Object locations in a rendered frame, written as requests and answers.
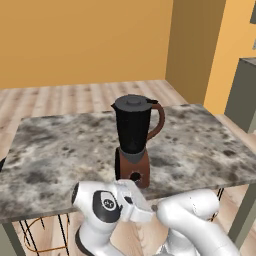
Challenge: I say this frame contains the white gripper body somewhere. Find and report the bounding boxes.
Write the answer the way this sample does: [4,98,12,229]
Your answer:
[117,179,156,224]

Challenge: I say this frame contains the brown and black blender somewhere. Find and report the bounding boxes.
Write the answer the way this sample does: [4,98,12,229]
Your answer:
[111,94,166,190]

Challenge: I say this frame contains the grey table leg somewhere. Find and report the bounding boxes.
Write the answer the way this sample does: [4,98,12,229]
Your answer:
[228,182,256,250]
[0,222,18,256]

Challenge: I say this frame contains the grey cupboard run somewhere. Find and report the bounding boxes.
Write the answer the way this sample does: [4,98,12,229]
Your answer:
[224,57,256,134]

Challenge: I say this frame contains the black wire stool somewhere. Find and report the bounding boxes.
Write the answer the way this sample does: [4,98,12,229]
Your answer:
[207,187,225,222]
[17,213,72,256]

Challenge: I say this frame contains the grey wall cupboard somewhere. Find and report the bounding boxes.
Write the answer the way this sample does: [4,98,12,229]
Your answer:
[249,0,256,50]

